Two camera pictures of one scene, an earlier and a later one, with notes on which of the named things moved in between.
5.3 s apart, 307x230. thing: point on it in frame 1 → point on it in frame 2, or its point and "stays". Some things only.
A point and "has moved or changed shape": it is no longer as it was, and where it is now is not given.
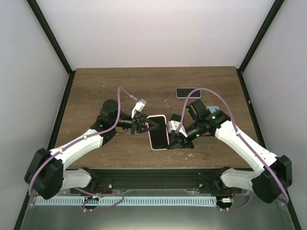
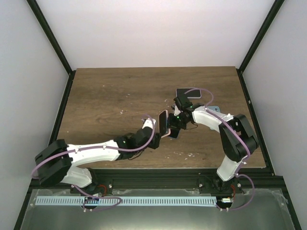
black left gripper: [138, 123] → [155, 144]
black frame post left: [50, 35] stays
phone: [159, 136] has moved or changed shape
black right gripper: [181, 140] → [171, 125]
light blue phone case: [212, 109] stays
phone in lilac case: [183, 93] stays
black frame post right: [274, 10] stays
